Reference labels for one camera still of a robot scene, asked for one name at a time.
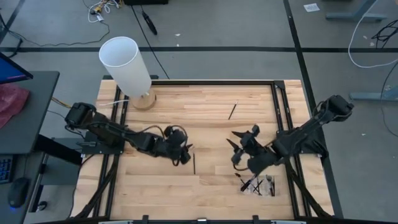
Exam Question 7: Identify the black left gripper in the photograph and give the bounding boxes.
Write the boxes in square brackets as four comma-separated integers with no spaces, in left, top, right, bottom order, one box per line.
[161,125,193,165]

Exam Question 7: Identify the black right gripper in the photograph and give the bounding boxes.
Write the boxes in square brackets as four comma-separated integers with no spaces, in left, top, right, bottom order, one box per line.
[226,124,261,165]

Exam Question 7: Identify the large black powder brush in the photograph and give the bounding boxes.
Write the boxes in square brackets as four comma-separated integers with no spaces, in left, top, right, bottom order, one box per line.
[239,174,258,192]

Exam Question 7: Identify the clear acrylic organizer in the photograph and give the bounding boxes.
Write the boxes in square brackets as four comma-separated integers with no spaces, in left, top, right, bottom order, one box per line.
[238,175,280,197]

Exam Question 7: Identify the wooden lamp base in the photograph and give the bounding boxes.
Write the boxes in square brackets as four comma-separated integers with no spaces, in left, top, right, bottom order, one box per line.
[129,88,157,111]

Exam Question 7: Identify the white cylindrical lamp shade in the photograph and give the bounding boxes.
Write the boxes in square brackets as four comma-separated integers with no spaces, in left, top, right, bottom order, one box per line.
[98,35,153,98]

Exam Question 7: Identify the black handheld tool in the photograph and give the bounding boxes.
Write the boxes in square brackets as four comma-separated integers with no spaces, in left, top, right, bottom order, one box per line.
[141,10,159,36]

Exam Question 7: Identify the grey desk foot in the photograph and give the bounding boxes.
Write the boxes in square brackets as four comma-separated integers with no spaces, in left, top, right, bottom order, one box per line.
[349,84,398,102]
[325,0,388,22]

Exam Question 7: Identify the white paper label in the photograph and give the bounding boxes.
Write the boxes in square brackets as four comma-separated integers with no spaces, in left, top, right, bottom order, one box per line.
[303,2,321,13]

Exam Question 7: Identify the black box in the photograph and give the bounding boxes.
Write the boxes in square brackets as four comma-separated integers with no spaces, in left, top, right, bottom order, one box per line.
[123,0,170,6]

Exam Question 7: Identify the dark grey desk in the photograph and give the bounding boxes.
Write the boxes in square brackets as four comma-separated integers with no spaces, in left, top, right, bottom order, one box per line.
[0,70,83,224]

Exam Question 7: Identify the black computer mouse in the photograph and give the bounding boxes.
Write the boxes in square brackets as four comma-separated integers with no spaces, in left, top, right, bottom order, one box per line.
[7,177,30,209]

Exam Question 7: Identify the pink cloth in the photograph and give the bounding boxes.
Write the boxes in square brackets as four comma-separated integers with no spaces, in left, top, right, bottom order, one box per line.
[0,83,31,129]

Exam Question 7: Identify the black keyboard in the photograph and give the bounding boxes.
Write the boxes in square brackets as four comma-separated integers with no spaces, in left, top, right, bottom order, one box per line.
[0,155,14,184]

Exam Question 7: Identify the computer monitor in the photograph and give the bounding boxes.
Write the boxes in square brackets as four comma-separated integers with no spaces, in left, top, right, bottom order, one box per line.
[0,51,34,85]

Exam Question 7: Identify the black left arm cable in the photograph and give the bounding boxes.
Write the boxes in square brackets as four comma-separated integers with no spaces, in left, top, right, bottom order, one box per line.
[141,124,189,167]

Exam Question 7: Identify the white lamp cable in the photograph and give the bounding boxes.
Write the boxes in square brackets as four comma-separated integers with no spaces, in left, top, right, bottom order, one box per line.
[98,99,131,107]

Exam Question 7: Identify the straight black floor cable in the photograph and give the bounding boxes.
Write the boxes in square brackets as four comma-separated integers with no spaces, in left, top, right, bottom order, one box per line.
[130,4,170,80]

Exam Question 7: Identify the white floor cable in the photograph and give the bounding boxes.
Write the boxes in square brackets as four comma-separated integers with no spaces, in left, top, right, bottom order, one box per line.
[347,0,398,69]

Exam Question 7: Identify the thin curved black cable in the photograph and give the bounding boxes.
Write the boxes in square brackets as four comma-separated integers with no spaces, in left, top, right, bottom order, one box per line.
[379,60,398,138]

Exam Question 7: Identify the white and yellow cable bundle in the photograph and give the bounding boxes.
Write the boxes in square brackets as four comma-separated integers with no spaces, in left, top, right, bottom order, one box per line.
[86,0,121,24]

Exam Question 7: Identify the long black floor cable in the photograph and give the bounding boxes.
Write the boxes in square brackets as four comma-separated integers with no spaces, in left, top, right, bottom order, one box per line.
[0,15,111,47]

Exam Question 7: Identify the tangled black cable bundle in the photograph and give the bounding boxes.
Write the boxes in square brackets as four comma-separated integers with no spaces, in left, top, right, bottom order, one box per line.
[371,19,398,43]

